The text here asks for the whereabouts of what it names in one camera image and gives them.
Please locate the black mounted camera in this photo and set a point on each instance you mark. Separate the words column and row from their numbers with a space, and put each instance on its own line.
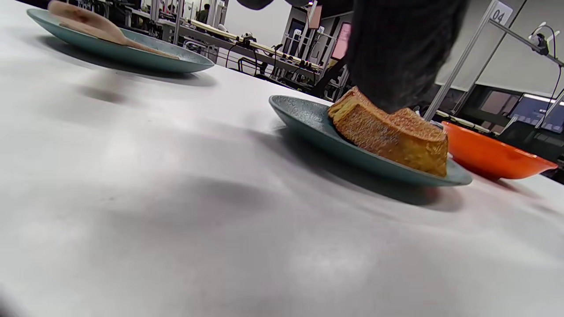
column 539, row 42

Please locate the white labelled frame post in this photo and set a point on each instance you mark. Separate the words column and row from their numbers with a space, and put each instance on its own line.
column 467, row 53

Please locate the orange plastic bowl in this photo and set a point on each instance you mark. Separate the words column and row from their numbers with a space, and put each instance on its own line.
column 493, row 156

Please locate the person's left hand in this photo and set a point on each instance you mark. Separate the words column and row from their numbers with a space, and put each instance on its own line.
column 401, row 53

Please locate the brown bread slice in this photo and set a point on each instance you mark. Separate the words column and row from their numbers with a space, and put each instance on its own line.
column 387, row 136

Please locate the wooden brush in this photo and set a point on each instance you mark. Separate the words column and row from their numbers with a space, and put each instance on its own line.
column 97, row 26

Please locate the teal round plate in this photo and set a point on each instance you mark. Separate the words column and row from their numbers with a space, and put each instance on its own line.
column 308, row 123
column 132, row 57

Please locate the pink-lit monitor screen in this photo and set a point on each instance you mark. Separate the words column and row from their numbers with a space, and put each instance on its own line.
column 341, row 40

